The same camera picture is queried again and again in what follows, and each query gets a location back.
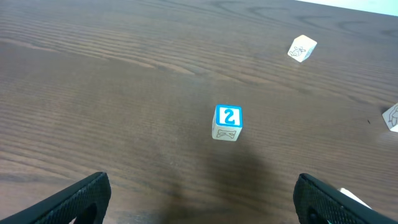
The yellow top block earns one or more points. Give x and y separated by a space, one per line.
390 117

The plain white wooden block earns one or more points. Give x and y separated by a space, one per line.
352 196

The letter A red block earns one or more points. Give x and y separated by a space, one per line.
301 48

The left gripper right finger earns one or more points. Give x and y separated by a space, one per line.
319 203

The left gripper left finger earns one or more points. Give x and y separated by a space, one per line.
83 202

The blue number 2 block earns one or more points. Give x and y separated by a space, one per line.
227 122

